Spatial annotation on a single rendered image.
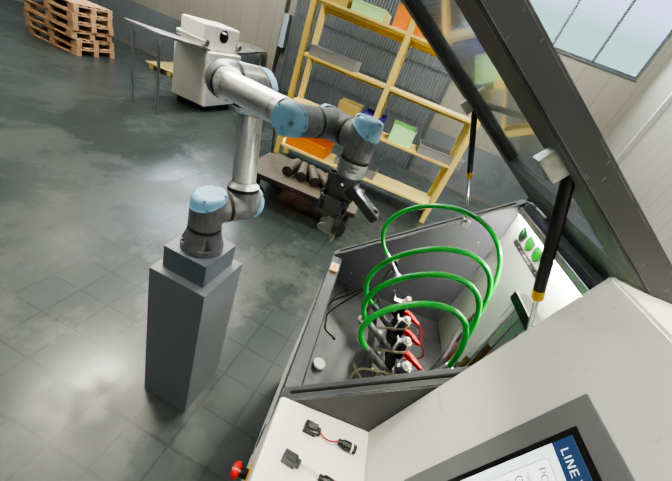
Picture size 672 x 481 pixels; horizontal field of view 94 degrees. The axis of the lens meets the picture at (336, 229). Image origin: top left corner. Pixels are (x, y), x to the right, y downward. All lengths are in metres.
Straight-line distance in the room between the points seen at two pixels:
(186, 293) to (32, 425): 0.92
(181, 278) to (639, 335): 1.21
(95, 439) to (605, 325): 1.81
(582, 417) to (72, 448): 1.76
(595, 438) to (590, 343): 0.12
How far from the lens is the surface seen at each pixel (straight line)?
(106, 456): 1.85
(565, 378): 0.55
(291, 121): 0.72
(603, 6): 6.75
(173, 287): 1.30
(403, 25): 4.19
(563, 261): 0.94
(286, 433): 0.80
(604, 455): 0.50
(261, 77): 1.11
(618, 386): 0.52
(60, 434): 1.92
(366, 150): 0.78
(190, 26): 5.81
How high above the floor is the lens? 1.70
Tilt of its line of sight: 30 degrees down
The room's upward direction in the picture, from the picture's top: 22 degrees clockwise
